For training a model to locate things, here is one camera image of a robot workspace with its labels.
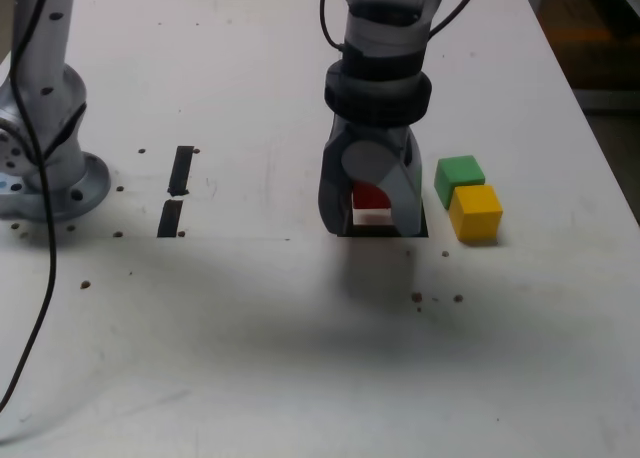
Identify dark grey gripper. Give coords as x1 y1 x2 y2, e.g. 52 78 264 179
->
318 116 425 239

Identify red cube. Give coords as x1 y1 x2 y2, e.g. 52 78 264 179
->
352 180 393 212

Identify green cube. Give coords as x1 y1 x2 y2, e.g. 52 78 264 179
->
432 154 487 210

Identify yellow cube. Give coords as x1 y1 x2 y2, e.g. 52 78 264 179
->
448 184 504 243

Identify black tape square outline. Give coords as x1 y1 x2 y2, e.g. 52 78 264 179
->
335 197 431 239

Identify black tape strip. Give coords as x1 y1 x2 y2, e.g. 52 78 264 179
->
156 145 195 239

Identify grey metal bar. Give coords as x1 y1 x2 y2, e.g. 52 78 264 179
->
574 88 640 113

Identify black cable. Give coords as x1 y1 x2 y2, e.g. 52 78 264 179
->
0 0 486 414

